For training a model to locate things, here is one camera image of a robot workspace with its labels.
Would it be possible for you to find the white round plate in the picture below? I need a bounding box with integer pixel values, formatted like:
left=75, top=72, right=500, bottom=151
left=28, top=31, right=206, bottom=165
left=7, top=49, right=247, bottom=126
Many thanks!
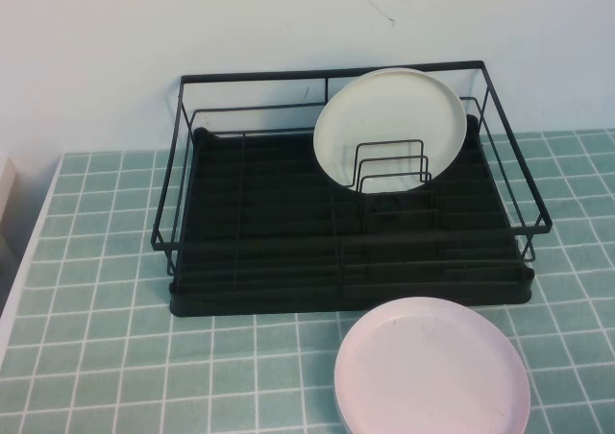
left=312, top=67, right=469, bottom=194

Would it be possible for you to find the pink round plate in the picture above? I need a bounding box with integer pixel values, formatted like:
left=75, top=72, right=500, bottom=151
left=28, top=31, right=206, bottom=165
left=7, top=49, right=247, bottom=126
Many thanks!
left=333, top=296, right=532, bottom=434

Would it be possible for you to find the black plastic drip tray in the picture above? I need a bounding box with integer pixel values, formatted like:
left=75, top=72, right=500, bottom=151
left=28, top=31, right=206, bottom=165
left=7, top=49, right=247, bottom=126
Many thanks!
left=168, top=114, right=535, bottom=319

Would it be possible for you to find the black wire dish rack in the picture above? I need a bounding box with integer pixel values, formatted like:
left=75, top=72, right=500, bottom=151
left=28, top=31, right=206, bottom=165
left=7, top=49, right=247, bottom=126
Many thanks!
left=150, top=60, right=552, bottom=281

